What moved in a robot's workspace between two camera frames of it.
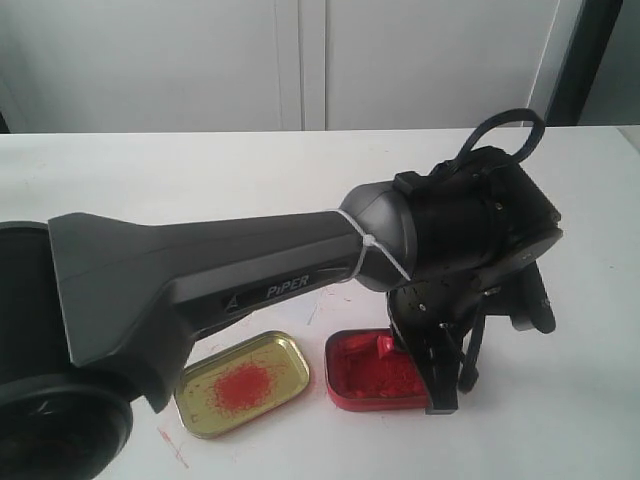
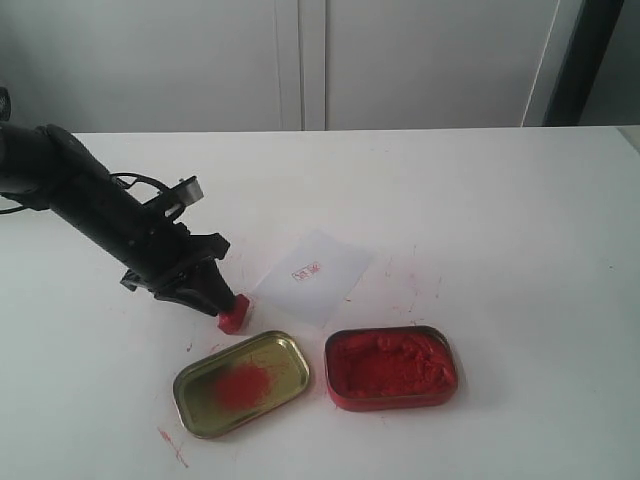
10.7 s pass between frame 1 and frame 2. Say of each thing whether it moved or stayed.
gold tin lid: stayed
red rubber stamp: moved
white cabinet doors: stayed
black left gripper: moved
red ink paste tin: stayed
